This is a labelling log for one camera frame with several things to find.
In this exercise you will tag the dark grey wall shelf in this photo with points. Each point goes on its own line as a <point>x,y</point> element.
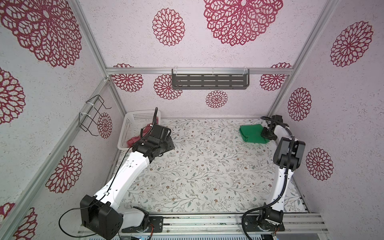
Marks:
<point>210,81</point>

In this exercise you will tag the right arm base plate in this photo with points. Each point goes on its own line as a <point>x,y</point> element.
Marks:
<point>268,220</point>

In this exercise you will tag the green tank top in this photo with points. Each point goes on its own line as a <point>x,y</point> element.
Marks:
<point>253,134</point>

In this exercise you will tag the black wire wall rack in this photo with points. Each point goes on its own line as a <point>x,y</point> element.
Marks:
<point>96,121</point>

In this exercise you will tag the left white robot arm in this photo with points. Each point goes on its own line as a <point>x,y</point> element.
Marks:
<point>99,212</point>

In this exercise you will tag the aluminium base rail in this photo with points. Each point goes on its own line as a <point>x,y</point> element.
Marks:
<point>229,225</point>

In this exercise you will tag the white plastic laundry basket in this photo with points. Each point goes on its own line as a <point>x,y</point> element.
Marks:
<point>133,123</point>

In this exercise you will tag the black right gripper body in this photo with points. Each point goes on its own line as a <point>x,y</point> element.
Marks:
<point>267,134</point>

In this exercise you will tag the pink tank top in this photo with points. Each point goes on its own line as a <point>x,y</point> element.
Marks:
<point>143,133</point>

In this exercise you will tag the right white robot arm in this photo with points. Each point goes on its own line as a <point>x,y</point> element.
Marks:
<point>287,158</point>

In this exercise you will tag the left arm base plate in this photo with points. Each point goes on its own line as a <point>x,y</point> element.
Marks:
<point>154,224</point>

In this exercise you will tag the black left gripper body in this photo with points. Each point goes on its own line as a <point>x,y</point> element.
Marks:
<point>167,145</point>

